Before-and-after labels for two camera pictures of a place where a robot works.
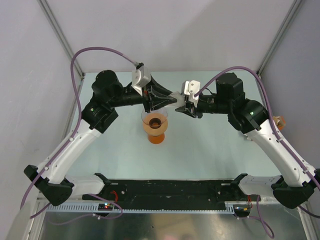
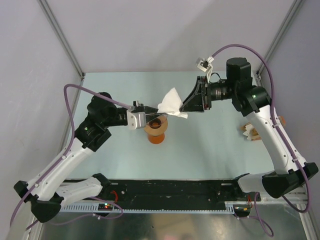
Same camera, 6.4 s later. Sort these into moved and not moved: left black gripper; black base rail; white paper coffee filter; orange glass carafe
Moved: left black gripper; white paper coffee filter
Not moved: black base rail; orange glass carafe
